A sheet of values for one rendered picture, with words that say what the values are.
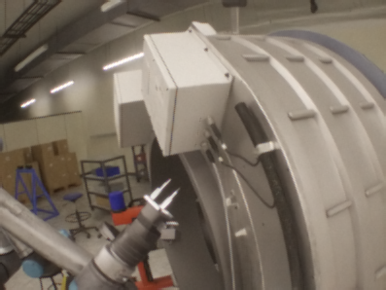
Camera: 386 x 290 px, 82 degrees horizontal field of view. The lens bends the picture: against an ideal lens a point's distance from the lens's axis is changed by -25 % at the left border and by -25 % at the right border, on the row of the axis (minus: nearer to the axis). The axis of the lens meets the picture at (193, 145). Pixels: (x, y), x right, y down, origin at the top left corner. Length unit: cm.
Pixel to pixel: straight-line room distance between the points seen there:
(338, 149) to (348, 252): 19
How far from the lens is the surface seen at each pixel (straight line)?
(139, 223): 58
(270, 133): 46
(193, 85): 52
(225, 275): 69
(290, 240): 44
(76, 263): 74
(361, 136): 60
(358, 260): 54
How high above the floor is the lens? 160
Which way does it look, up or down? 7 degrees down
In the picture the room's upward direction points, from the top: 8 degrees counter-clockwise
